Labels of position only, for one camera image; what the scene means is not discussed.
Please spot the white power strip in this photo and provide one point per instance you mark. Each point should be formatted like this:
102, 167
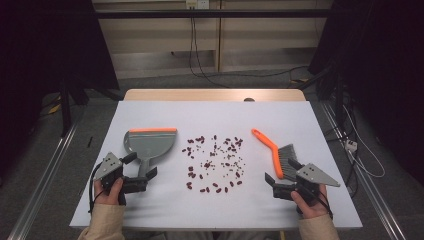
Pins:
351, 145

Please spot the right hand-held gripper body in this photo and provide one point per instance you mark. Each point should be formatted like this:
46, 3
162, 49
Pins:
315, 176

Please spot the white wall outlet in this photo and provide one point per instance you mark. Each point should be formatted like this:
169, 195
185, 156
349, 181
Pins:
197, 4

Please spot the black curtain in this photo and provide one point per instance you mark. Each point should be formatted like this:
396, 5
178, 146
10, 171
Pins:
383, 66
46, 43

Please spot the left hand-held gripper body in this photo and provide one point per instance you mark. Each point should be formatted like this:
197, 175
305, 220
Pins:
108, 165

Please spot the white table mat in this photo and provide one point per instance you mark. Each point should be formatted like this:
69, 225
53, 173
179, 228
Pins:
166, 206

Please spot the black horizontal bar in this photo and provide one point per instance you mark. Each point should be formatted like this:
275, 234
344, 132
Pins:
213, 13

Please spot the orange brush with grey bristles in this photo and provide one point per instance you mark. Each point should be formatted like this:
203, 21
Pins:
271, 146

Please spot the metal floor rail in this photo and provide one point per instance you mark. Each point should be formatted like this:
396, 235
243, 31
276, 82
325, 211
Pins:
366, 186
43, 181

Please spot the person's left hand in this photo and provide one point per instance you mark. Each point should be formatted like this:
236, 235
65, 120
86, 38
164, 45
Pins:
106, 195

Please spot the small dark round object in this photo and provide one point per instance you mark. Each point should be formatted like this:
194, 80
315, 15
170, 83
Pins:
249, 99

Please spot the grey dustpan with orange lip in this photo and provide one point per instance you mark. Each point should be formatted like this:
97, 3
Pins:
150, 143

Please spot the person's right hand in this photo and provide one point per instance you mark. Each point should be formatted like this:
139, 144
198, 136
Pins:
311, 208

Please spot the wooden table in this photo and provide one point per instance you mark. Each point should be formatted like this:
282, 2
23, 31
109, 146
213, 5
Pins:
200, 95

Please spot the red and green beans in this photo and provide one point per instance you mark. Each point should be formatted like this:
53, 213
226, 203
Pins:
190, 169

